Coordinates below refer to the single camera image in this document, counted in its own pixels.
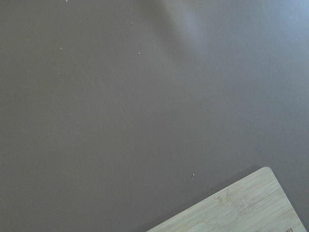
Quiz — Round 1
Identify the bamboo cutting board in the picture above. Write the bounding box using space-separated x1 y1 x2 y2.
150 167 306 232

